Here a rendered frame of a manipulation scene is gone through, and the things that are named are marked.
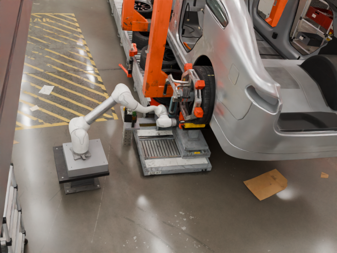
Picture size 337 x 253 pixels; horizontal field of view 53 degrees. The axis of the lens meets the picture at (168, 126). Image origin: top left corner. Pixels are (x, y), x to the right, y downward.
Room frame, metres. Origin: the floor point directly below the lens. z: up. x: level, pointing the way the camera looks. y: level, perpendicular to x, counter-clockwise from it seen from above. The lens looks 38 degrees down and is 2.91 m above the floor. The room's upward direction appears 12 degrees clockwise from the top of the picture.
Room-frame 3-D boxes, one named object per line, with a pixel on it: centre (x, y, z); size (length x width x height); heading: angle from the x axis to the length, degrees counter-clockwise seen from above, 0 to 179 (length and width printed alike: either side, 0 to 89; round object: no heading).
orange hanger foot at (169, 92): (3.73, 0.01, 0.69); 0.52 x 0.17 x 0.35; 111
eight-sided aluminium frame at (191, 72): (3.25, -0.16, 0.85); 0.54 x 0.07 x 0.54; 21
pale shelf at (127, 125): (3.16, 0.47, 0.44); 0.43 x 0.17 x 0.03; 21
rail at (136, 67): (4.79, 0.75, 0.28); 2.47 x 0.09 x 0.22; 21
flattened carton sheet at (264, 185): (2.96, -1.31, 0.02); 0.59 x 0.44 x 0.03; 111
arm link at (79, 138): (2.48, 0.84, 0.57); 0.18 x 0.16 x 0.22; 29
